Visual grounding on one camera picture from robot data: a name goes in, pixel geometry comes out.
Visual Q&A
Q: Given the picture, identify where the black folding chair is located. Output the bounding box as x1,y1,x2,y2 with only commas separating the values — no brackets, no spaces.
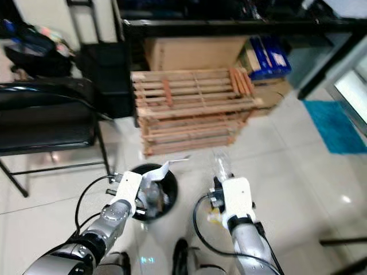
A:
0,82,114,199

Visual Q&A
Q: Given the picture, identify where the large brown cardboard box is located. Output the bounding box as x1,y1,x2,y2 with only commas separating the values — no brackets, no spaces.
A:
142,35,251,72

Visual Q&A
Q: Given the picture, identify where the clear plastic water bottle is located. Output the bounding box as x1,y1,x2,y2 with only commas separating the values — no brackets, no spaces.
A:
212,150,233,182

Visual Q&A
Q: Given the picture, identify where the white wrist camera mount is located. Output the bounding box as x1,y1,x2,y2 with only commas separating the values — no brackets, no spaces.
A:
112,170,145,216
220,176,256,227

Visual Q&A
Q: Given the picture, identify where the yellow white snack packet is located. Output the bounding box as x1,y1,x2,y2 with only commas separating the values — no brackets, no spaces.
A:
207,205,225,225

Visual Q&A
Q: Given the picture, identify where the black round rubbish bin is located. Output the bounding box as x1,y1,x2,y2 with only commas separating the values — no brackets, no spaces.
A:
130,163,179,222

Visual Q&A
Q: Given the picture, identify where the black bag with colourful contents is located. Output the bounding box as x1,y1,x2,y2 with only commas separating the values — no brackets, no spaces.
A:
2,19,76,79

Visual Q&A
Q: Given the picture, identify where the black desk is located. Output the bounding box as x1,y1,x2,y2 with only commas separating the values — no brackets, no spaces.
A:
115,0,367,99

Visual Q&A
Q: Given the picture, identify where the glass door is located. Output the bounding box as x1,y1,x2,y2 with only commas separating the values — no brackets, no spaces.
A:
328,39,367,122

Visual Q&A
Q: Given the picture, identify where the small brown cardboard box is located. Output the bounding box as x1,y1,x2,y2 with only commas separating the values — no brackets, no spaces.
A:
251,79,292,109

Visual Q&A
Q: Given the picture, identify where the black trolley case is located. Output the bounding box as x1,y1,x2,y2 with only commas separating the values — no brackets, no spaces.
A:
65,0,137,119

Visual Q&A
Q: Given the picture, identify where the blue floor mat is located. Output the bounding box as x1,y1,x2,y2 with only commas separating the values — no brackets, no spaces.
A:
300,100,367,155

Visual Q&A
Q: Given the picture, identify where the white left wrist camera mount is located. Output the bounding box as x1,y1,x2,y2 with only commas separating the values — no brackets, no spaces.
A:
112,170,145,216

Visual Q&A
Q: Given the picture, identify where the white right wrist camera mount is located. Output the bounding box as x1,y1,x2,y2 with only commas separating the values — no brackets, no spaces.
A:
220,176,256,227

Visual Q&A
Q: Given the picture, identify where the torn white card packaging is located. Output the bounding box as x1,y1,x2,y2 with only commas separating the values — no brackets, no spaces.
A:
140,155,192,184

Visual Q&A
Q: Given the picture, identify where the blue printed box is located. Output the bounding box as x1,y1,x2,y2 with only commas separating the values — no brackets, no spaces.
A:
248,35,292,81

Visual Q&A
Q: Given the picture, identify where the wooden slat rack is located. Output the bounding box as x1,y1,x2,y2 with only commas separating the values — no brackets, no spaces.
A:
130,66,264,158

